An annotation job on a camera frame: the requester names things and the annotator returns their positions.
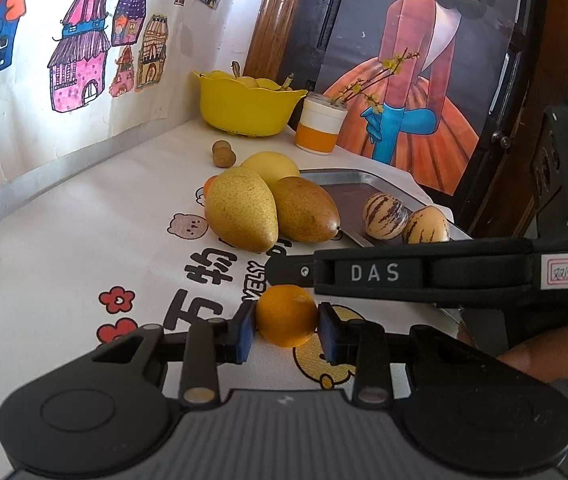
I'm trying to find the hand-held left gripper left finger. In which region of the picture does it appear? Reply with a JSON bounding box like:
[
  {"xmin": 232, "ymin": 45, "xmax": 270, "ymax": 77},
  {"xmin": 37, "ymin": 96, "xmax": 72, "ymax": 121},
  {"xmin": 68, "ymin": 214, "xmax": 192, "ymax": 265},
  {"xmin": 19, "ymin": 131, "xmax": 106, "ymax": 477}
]
[{"xmin": 91, "ymin": 305, "xmax": 259, "ymax": 406}]

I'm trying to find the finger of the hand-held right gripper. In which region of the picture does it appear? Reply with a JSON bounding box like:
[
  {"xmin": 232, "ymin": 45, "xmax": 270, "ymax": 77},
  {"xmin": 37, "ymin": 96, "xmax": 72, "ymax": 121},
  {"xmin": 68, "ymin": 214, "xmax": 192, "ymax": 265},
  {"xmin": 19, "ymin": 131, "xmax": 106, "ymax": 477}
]
[{"xmin": 266, "ymin": 250, "xmax": 317, "ymax": 288}]

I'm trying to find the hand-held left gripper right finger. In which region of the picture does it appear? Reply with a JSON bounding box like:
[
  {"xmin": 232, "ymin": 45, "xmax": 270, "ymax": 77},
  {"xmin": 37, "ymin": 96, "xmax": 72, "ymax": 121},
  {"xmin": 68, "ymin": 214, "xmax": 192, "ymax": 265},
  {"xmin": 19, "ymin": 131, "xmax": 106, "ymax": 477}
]
[{"xmin": 316, "ymin": 304, "xmax": 502, "ymax": 406}]

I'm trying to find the brown pear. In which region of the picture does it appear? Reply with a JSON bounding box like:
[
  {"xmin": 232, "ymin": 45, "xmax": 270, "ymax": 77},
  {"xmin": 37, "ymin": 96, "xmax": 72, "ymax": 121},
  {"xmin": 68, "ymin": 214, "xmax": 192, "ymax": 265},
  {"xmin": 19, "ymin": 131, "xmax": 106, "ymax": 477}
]
[{"xmin": 270, "ymin": 176, "xmax": 342, "ymax": 245}]

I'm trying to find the metal tray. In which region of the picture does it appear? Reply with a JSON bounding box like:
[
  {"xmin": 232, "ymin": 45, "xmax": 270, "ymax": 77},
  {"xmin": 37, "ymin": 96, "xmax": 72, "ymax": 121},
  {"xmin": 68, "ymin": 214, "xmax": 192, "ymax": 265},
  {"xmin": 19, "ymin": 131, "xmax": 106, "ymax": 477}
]
[{"xmin": 299, "ymin": 167, "xmax": 475, "ymax": 251}]

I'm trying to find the round yellow fruit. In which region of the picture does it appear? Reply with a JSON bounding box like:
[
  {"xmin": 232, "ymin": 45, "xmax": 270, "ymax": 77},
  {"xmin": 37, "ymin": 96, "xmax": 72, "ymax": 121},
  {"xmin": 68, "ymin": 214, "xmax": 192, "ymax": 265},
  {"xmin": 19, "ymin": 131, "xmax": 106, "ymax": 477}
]
[{"xmin": 240, "ymin": 151, "xmax": 301, "ymax": 186}]

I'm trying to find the person's right hand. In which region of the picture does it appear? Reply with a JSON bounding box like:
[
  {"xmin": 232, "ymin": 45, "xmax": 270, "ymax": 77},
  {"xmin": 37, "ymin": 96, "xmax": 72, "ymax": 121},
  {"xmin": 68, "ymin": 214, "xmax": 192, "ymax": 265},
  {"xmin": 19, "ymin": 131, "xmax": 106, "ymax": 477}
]
[{"xmin": 456, "ymin": 322, "xmax": 568, "ymax": 451}]

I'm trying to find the pale striped pepino melon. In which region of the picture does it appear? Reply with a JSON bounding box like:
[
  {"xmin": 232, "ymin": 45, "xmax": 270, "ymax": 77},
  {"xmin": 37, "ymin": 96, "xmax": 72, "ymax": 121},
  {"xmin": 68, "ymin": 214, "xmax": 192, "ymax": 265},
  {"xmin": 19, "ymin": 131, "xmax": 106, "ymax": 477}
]
[{"xmin": 402, "ymin": 205, "xmax": 451, "ymax": 245}]

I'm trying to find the dark striped pepino melon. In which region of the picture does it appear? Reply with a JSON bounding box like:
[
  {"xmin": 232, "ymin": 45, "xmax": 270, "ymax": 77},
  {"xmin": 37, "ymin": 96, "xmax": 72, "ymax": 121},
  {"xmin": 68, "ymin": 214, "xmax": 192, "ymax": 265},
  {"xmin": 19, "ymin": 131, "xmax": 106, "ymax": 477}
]
[{"xmin": 362, "ymin": 192, "xmax": 409, "ymax": 240}]

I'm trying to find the white and orange cup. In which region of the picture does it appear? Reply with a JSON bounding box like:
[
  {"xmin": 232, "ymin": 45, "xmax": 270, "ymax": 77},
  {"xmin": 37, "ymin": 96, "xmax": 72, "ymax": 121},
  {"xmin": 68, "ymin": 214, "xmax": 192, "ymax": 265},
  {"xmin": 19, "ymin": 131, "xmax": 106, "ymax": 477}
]
[{"xmin": 295, "ymin": 92, "xmax": 349, "ymax": 155}]

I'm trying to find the yellow plastic bowl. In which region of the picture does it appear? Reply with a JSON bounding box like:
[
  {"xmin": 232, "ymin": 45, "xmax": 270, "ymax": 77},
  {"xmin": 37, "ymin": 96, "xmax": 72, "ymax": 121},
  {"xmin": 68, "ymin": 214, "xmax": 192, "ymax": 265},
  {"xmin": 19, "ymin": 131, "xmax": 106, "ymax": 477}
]
[{"xmin": 193, "ymin": 70, "xmax": 309, "ymax": 138}]

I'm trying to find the yellow pear with stem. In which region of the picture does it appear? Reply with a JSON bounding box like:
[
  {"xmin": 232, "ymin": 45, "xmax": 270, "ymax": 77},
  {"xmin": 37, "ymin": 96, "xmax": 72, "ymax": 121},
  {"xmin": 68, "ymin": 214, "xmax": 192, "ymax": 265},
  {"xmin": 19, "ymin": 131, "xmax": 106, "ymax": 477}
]
[
  {"xmin": 204, "ymin": 61, "xmax": 253, "ymax": 86},
  {"xmin": 254, "ymin": 73, "xmax": 295, "ymax": 93}
]

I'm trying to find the yellow flower sprig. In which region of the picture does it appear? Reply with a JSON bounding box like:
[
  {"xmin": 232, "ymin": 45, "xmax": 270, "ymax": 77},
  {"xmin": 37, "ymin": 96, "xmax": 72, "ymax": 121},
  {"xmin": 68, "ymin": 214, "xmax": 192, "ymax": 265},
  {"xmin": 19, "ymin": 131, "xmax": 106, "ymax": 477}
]
[{"xmin": 324, "ymin": 49, "xmax": 422, "ymax": 113}]

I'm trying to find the colourful houses drawing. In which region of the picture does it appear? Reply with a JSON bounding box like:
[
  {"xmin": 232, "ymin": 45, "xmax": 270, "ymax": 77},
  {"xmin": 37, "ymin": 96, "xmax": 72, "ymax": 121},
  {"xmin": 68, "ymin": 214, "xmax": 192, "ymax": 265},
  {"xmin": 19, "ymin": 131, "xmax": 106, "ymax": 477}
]
[{"xmin": 0, "ymin": 0, "xmax": 237, "ymax": 196}]

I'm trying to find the wall poster of lady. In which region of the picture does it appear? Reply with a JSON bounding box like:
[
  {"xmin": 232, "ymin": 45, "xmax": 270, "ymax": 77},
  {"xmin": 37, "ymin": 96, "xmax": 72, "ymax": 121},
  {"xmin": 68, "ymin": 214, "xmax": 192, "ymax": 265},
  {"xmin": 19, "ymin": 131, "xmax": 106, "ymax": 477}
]
[{"xmin": 314, "ymin": 0, "xmax": 525, "ymax": 196}]

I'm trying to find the brown wooden door frame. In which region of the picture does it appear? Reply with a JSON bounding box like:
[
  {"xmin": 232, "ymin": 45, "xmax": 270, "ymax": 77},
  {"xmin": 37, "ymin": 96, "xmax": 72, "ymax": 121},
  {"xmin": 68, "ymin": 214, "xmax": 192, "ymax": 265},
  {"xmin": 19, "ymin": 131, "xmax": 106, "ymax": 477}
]
[{"xmin": 244, "ymin": 0, "xmax": 317, "ymax": 92}]

